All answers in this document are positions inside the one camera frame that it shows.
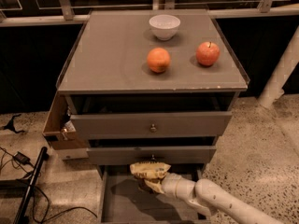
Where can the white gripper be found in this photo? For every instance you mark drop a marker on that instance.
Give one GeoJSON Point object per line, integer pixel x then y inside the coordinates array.
{"type": "Point", "coordinates": [170, 183]}

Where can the brown chip bag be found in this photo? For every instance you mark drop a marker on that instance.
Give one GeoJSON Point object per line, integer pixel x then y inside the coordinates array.
{"type": "Point", "coordinates": [149, 170]}

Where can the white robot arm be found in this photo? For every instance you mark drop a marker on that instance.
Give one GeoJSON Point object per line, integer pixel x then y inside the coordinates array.
{"type": "Point", "coordinates": [254, 176]}

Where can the grey bottom drawer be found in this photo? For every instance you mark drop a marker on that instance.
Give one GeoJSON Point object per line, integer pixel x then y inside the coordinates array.
{"type": "Point", "coordinates": [124, 202]}

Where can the grey drawer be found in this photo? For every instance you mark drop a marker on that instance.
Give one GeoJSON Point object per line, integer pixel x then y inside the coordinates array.
{"type": "Point", "coordinates": [168, 150]}
{"type": "Point", "coordinates": [124, 202]}
{"type": "Point", "coordinates": [156, 115]}

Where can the grey middle drawer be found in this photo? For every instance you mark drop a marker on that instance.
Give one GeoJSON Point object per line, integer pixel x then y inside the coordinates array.
{"type": "Point", "coordinates": [168, 150]}

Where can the grey top drawer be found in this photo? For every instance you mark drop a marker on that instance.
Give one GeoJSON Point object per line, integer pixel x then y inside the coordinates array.
{"type": "Point", "coordinates": [156, 115]}

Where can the grey drawer cabinet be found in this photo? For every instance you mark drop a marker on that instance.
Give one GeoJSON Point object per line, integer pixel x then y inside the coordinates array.
{"type": "Point", "coordinates": [111, 58]}

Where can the cardboard box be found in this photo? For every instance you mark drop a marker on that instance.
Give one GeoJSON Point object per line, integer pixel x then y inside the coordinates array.
{"type": "Point", "coordinates": [59, 131]}

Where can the orange fruit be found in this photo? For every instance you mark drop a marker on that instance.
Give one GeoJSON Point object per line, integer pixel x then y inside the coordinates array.
{"type": "Point", "coordinates": [158, 60]}

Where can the black pole on floor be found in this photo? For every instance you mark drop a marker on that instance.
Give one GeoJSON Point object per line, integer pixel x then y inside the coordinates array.
{"type": "Point", "coordinates": [21, 218]}

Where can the red apple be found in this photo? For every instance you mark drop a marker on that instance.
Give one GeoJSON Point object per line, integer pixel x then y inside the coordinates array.
{"type": "Point", "coordinates": [207, 53]}

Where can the black power adapter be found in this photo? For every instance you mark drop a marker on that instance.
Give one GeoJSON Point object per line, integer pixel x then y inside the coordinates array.
{"type": "Point", "coordinates": [21, 158]}

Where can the white ceramic bowl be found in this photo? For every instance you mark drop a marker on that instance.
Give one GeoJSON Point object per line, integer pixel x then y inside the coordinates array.
{"type": "Point", "coordinates": [164, 27]}

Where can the metal window railing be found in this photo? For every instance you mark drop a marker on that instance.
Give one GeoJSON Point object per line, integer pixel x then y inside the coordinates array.
{"type": "Point", "coordinates": [43, 12]}

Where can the black bracket on floor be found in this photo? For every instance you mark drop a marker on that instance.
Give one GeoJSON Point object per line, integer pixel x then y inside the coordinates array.
{"type": "Point", "coordinates": [10, 125]}

